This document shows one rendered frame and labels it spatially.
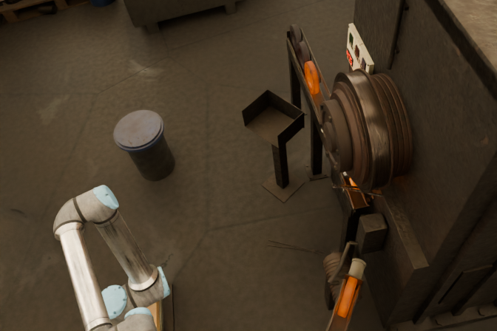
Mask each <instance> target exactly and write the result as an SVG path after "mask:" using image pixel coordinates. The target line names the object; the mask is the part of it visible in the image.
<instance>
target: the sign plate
mask: <svg viewBox="0 0 497 331"><path fill-rule="evenodd" d="M350 34H351V35H352V37H353V43H352V45H351V43H350V41H349V35H350ZM356 45H357V47H358V49H359V57H357V55H356V53H355V48H356ZM347 51H348V54H347V53H346V57H347V58H348V60H349V63H350V64H351V67H352V69H353V70H355V69H358V68H362V69H363V67H362V58H363V59H364V61H365V71H366V72H368V74H369V75H372V74H373V67H374V63H373V61H372V59H371V57H370V55H369V53H368V51H367V49H366V47H365V45H364V43H363V41H362V39H361V38H360V36H359V33H358V32H357V30H356V28H355V26H354V23H352V24H349V25H348V43H347ZM349 54H350V55H349ZM351 59H352V60H351Z"/></svg>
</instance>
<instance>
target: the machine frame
mask: <svg viewBox="0 0 497 331"><path fill-rule="evenodd" d="M405 1H406V2H407V4H408V6H409V10H406V11H404V10H403V14H402V21H401V25H400V29H399V36H398V40H397V44H396V45H397V46H398V48H399V50H400V52H399V53H397V54H396V53H395V55H394V59H393V64H392V67H391V70H388V69H386V66H387V63H388V57H389V53H390V49H391V42H392V37H393V30H394V25H395V21H396V14H397V10H398V6H399V0H355V6H354V22H353V23H354V26H355V28H356V30H357V32H358V33H359V36H360V38H361V39H362V41H363V43H364V45H365V47H366V49H367V51H368V53H369V55H370V57H371V59H372V61H373V63H374V67H373V75H375V74H379V73H385V74H386V75H388V76H389V77H390V78H391V79H392V80H393V82H394V83H395V84H396V86H397V88H398V90H399V92H400V94H401V96H402V99H403V101H404V104H405V107H406V110H407V113H408V118H409V121H410V129H411V134H412V141H413V157H412V163H411V166H410V170H409V172H408V173H407V174H406V175H404V176H400V177H394V178H393V180H392V183H391V184H390V186H389V188H387V189H384V190H381V189H379V190H372V192H373V193H375V194H381V195H383V197H377V196H374V197H375V199H372V200H371V202H368V204H369V205H370V208H369V212H368V213H367V214H361V216H366V215H369V214H375V213H379V212H380V213H382V214H383V216H384V218H385V221H386V223H387V225H388V230H387V233H386V235H385V240H384V242H383V245H382V249H381V250H380V251H376V252H372V253H366V254H360V252H359V250H358V247H357V246H355V249H356V252H357V255H358V257H359V259H361V260H363V261H364V262H365V263H366V267H365V269H364V271H363V272H364V274H365V278H366V281H367V283H368V287H369V289H370V292H371V295H372V298H373V302H374V304H375V306H376V310H377V312H378V315H379V319H380V321H381V324H382V327H383V329H388V331H436V330H442V329H446V328H450V327H456V326H459V325H463V324H469V323H473V322H477V321H483V320H486V319H490V318H496V317H497V0H405ZM361 216H360V217H361Z"/></svg>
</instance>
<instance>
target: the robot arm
mask: <svg viewBox="0 0 497 331"><path fill-rule="evenodd" d="M118 206H119V204H118V201H117V199H116V198H115V196H114V194H113V193H112V192H111V190H110V189H109V188H108V187H107V186H105V185H101V186H98V187H97V188H93V189H92V190H90V191H88V192H86V193H83V194H81V195H79V196H77V197H75V198H72V199H70V200H69V201H68V202H66V203H65V204H64V205H63V206H62V208H61V209H60V211H59V212H58V214H57V216H56V218H55V221H54V226H53V233H54V236H55V238H56V239H57V240H58V241H61V246H62V249H63V252H64V256H65V259H66V263H67V267H68V270H69V273H70V278H71V281H72V285H73V288H74V291H75V296H76V299H77V302H78V306H79V310H80V312H81V317H82V320H83V323H84V328H85V331H158V330H157V327H156V325H155V322H154V317H153V316H152V314H151V312H150V310H149V309H147V307H148V306H150V305H152V304H154V303H156V302H157V301H160V300H161V299H163V298H165V297H166V296H168V295H169V294H170V289H169V285H168V284H167V281H166V278H165V276H164V274H163V271H162V268H161V267H157V268H156V266H154V265H151V264H149V263H148V261H147V260H146V257H145V256H144V254H143V252H142V251H141V249H140V248H139V246H138V243H137V242H136V241H135V239H134V237H133V235H132V234H131V232H130V230H129V229H128V227H127V225H126V223H125V221H124V220H123V218H122V216H121V215H120V213H119V212H118ZM91 220H92V222H93V223H94V224H95V226H96V228H97V229H98V230H99V232H100V233H101V235H102V237H103V238H104V240H105V241H106V243H107V244H108V245H109V247H110V249H111V251H112V252H113V253H114V255H115V257H116V258H117V260H118V261H119V263H120V264H121V266H122V268H123V269H124V270H125V272H126V274H127V275H128V277H129V280H128V283H127V284H125V285H123V286H119V285H112V286H109V287H108V288H106V289H104V290H103V291H102V292H101V289H100V287H99V284H98V280H97V278H96V275H95V271H94V268H93V266H92V262H91V258H90V256H89V252H88V250H87V246H86V243H85V240H84V236H83V232H84V230H85V227H84V224H85V223H87V222H89V221H91Z"/></svg>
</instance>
